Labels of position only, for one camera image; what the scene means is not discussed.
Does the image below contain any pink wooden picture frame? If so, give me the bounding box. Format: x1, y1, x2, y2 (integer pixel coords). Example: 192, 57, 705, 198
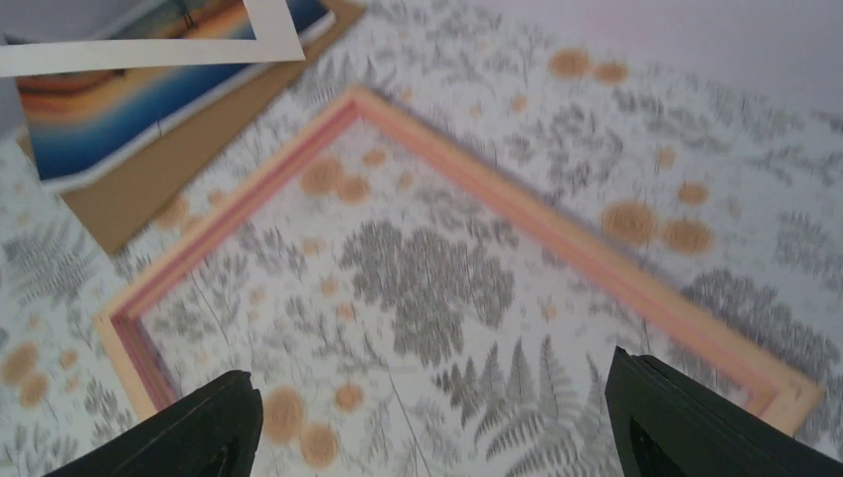
92, 85, 822, 435

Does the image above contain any sunset photo print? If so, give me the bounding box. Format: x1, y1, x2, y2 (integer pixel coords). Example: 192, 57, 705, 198
1, 1, 336, 193

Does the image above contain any brown cardboard backing board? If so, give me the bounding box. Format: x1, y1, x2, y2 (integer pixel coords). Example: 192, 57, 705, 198
21, 1, 364, 253

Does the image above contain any white paper mat border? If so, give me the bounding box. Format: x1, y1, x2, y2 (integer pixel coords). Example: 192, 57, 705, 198
1, 0, 305, 78

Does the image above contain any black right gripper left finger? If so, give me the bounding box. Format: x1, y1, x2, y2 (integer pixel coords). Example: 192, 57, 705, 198
50, 370, 263, 477

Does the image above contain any floral patterned table mat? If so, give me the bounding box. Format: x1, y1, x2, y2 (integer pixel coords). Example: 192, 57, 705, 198
1, 1, 842, 476

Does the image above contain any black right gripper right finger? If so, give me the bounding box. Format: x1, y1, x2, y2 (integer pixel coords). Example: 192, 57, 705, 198
604, 347, 842, 477

